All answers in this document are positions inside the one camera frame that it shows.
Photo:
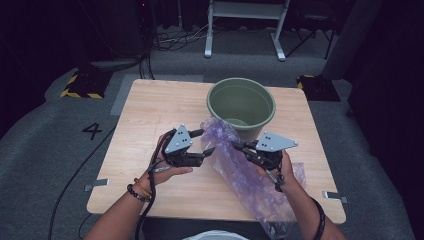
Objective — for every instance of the purple plastic bag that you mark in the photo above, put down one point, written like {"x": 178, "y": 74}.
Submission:
{"x": 243, "y": 180}

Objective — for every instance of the person's white shirt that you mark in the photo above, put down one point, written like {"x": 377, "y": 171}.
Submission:
{"x": 215, "y": 236}

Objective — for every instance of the white metal table frame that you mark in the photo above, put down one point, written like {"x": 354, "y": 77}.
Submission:
{"x": 246, "y": 10}

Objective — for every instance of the black yellow striped stand base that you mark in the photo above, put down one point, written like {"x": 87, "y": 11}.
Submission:
{"x": 318, "y": 88}
{"x": 87, "y": 85}

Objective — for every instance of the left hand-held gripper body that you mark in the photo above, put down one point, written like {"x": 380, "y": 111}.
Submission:
{"x": 181, "y": 150}

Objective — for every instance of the person's right hand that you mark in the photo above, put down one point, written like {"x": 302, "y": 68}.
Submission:
{"x": 286, "y": 173}

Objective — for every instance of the black chair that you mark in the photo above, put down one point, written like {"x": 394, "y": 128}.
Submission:
{"x": 313, "y": 30}

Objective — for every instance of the person's left hand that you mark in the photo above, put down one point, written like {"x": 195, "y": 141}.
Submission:
{"x": 163, "y": 176}

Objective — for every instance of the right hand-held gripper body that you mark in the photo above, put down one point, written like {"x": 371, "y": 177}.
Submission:
{"x": 271, "y": 150}

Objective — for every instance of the grey column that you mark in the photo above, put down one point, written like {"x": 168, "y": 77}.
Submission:
{"x": 351, "y": 40}

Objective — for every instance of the green plastic bin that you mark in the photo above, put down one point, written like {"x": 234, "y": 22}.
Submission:
{"x": 241, "y": 100}

